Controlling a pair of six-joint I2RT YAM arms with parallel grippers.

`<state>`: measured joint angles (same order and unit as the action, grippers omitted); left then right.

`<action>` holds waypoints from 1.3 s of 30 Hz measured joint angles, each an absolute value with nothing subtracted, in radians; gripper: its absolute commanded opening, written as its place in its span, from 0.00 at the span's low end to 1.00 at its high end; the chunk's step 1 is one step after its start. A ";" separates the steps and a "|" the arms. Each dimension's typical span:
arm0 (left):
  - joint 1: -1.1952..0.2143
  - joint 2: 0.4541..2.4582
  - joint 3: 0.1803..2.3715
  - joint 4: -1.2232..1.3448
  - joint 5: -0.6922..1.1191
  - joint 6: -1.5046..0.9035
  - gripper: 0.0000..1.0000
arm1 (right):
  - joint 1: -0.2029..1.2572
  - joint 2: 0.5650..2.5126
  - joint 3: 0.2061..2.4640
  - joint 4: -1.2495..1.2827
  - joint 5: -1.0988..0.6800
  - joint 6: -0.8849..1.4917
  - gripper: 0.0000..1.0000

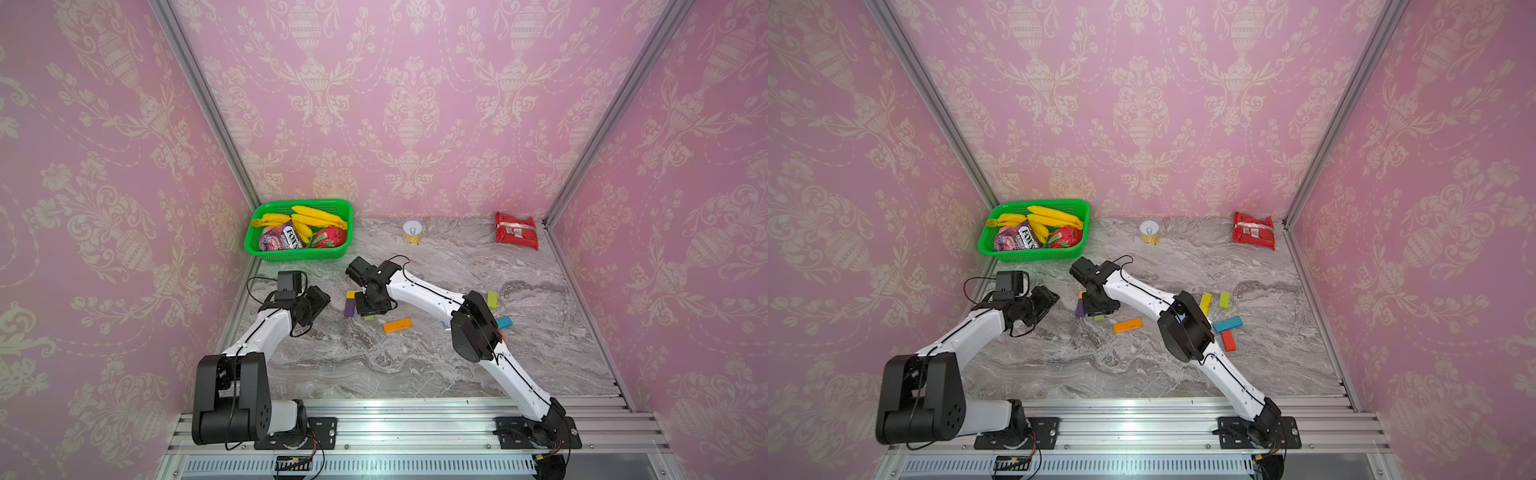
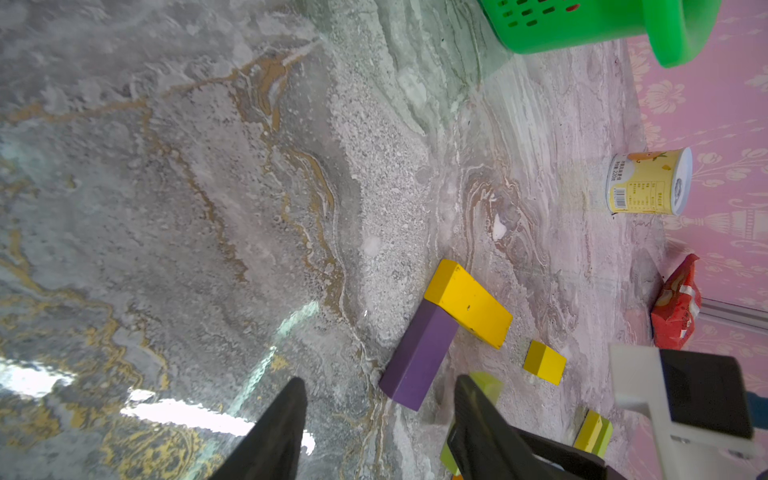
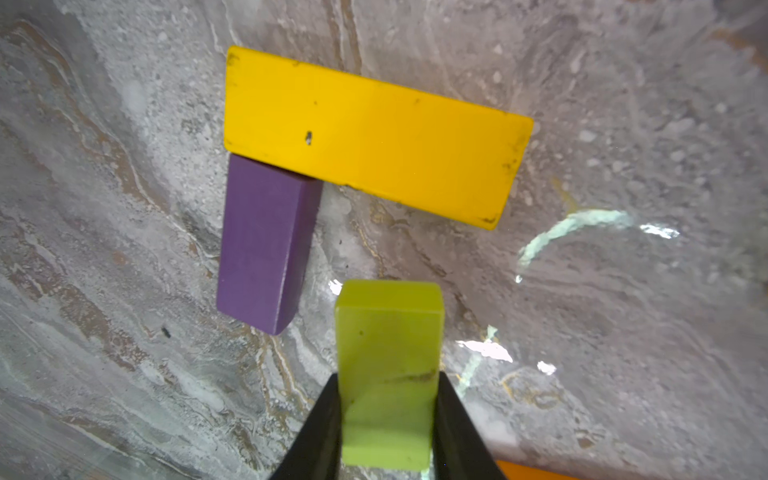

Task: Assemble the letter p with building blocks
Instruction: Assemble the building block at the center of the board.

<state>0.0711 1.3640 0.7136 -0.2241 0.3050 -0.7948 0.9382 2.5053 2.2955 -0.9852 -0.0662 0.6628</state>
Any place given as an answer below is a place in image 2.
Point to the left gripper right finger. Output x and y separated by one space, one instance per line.
485 446

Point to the red snack bag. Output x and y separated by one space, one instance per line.
677 306

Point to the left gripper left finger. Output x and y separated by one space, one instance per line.
272 448

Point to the yellow paper cup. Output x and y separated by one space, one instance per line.
657 183

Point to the purple block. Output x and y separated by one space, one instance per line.
417 359

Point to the yellow-green long block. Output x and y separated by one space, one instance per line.
594 435

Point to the small yellow block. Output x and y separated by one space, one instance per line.
545 363

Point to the long yellow block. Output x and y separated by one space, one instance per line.
455 291

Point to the light blue block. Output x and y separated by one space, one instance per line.
758 410

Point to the green plastic basket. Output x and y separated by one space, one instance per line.
677 30

